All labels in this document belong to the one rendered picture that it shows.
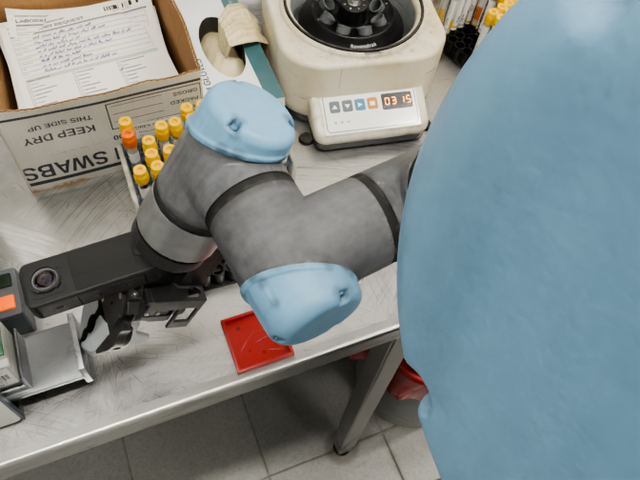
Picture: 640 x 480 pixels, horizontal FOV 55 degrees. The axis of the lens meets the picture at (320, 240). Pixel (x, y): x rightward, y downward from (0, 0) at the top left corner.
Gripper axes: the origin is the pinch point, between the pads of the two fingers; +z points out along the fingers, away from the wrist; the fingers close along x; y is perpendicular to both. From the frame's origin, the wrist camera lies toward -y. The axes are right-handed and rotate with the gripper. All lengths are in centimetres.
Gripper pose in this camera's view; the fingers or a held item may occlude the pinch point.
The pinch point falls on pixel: (83, 343)
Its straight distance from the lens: 71.0
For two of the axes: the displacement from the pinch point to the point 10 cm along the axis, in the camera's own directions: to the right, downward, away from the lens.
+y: 7.6, 0.2, 6.5
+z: -5.3, 5.9, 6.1
